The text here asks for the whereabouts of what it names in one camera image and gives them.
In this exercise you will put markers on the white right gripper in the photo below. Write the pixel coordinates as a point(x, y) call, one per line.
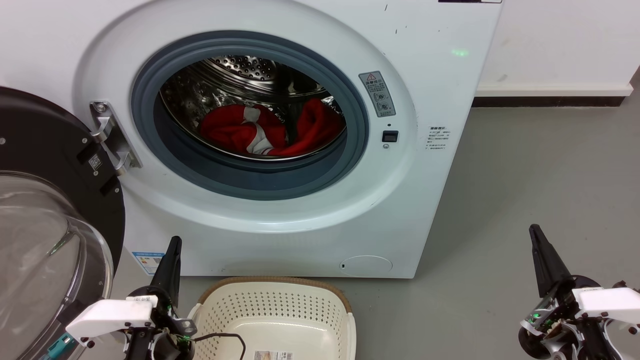
point(610, 302)

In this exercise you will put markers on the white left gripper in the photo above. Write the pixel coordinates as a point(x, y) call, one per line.
point(110, 315)

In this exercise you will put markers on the red and white garment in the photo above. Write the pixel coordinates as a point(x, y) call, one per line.
point(225, 130)

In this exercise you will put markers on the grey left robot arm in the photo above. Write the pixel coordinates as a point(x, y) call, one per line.
point(165, 348)

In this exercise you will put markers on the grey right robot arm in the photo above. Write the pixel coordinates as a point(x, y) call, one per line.
point(537, 342)

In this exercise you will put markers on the cream plastic laundry basket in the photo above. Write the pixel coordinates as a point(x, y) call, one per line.
point(275, 310)

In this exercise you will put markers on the printed paper label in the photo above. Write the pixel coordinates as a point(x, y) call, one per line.
point(273, 355)

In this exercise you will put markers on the washing machine glass door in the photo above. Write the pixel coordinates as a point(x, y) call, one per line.
point(40, 140)

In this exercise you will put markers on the stainless steel washing machine drum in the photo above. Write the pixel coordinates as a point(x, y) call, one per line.
point(240, 67)

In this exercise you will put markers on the blue white energy sticker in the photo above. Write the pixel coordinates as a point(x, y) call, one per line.
point(147, 262)

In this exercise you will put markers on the grey rubber door gasket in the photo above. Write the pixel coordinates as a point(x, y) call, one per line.
point(250, 181)

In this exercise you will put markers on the small QR code sticker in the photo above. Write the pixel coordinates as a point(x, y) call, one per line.
point(95, 162)

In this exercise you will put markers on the silver door hinge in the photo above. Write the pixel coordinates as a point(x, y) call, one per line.
point(116, 145)

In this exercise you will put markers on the white front-load washing machine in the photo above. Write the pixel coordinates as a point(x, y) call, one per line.
point(425, 200)

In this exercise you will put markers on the grey warning sticker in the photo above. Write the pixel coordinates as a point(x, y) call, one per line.
point(377, 94)

